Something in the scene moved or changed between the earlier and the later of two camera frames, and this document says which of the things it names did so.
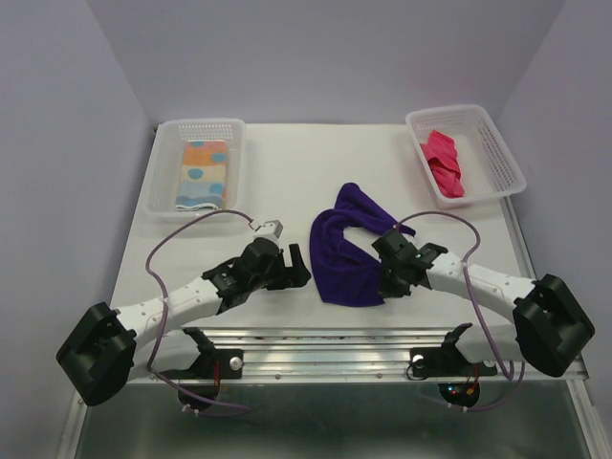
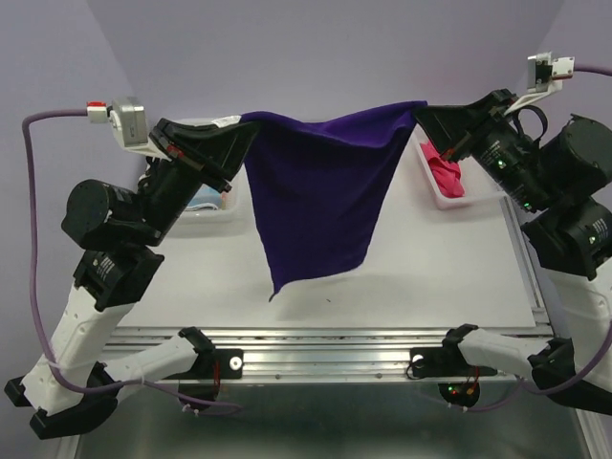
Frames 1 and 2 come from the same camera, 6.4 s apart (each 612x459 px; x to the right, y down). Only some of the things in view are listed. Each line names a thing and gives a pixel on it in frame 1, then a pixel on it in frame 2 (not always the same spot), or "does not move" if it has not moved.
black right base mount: x=458 y=376 does not move
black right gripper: x=385 y=289 to x=450 y=125
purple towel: x=347 y=273 to x=317 y=184
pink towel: x=445 y=164 does not move
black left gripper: x=292 y=276 to x=208 y=152
